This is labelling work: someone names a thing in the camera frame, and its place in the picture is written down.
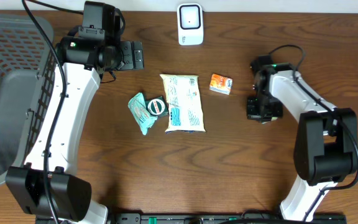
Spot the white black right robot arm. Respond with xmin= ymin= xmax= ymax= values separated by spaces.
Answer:
xmin=247 ymin=59 xmax=358 ymax=222

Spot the dark grey plastic basket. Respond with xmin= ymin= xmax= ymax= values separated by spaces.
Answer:
xmin=0 ymin=14 xmax=55 ymax=185

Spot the dark green round-label packet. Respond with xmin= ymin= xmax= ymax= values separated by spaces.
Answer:
xmin=145 ymin=96 xmax=168 ymax=117

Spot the teal wet wipes packet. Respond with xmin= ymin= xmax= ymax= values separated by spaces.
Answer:
xmin=128 ymin=92 xmax=158 ymax=135

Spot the orange Kleenex tissue pack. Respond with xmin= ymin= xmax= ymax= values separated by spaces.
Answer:
xmin=209 ymin=73 xmax=233 ymax=95

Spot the white barcode scanner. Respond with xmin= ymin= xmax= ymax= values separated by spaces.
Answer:
xmin=177 ymin=3 xmax=204 ymax=46

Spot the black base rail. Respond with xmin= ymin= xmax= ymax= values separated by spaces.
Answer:
xmin=114 ymin=212 xmax=346 ymax=224

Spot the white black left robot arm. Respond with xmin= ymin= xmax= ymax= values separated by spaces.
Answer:
xmin=6 ymin=36 xmax=144 ymax=223

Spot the large white snack bag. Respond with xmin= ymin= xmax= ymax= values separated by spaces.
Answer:
xmin=160 ymin=74 xmax=206 ymax=133

